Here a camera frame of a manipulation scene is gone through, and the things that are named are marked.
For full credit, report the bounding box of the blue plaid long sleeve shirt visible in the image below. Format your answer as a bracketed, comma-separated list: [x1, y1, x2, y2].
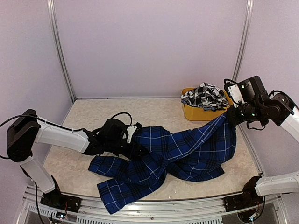
[88, 112, 236, 214]

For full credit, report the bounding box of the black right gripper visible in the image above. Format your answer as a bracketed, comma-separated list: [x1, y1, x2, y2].
[228, 102, 265, 126]

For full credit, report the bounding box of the left aluminium frame post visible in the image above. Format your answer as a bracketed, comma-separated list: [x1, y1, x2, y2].
[47, 0, 77, 103]

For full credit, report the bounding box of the yellow plastic basket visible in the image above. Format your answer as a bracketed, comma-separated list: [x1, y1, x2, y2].
[182, 88, 233, 121]

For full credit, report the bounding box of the black white plaid shirt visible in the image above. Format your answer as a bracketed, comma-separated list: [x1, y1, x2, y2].
[181, 82, 229, 112]

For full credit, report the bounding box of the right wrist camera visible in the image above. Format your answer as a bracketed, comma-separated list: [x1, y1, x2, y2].
[224, 78, 245, 108]

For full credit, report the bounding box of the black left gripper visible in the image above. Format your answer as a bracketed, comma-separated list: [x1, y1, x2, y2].
[106, 139, 149, 160]

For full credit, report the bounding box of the aluminium frame post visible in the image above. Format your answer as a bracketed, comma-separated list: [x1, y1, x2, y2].
[232, 0, 254, 81]
[47, 0, 77, 103]

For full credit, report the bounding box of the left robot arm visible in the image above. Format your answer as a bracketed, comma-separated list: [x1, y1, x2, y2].
[4, 109, 148, 208]

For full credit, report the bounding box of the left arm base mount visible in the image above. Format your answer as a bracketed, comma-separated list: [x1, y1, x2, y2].
[40, 176, 82, 213]

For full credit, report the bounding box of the front aluminium rail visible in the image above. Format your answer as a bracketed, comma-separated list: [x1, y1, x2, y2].
[16, 191, 288, 224]

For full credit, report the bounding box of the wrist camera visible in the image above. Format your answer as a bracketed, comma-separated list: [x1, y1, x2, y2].
[224, 78, 245, 108]
[123, 122, 143, 144]

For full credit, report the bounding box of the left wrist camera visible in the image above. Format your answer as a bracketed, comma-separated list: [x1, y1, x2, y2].
[123, 122, 143, 144]

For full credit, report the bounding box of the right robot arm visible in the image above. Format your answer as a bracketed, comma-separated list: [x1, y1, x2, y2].
[224, 76, 299, 207]

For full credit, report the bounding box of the right aluminium frame post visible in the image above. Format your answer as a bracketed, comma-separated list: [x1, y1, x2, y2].
[232, 0, 254, 81]

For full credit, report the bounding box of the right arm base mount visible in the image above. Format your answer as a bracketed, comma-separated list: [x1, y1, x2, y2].
[223, 175, 264, 212]

